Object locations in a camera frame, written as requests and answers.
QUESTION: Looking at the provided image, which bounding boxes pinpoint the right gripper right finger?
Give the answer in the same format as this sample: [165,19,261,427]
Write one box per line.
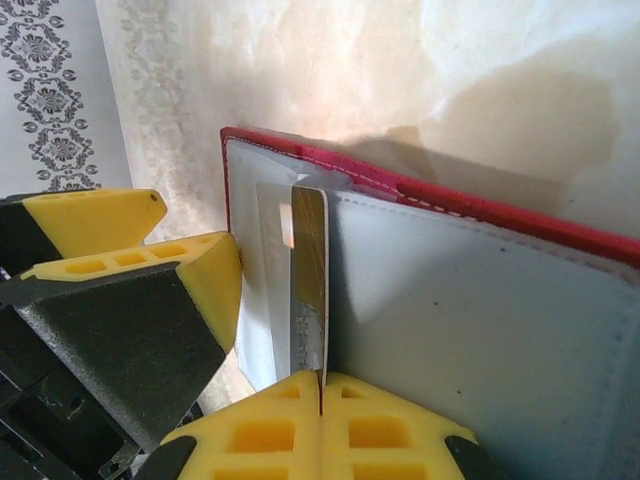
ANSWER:
[322,372,496,480]

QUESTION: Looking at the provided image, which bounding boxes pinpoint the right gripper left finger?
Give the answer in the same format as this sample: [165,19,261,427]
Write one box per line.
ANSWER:
[149,370,321,480]

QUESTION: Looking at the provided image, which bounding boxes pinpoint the red leather card holder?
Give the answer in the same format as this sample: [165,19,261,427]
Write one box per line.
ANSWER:
[219,125,640,480]

